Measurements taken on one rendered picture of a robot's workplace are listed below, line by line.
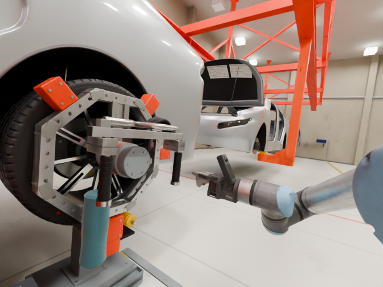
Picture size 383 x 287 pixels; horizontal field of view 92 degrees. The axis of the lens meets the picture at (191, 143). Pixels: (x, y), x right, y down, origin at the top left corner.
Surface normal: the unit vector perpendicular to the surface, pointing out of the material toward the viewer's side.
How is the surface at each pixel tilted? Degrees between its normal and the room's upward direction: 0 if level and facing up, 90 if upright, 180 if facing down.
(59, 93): 90
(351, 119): 90
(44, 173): 90
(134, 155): 90
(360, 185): 111
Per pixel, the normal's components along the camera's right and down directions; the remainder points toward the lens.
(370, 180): -0.96, 0.27
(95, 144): -0.56, 0.00
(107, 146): 0.82, 0.12
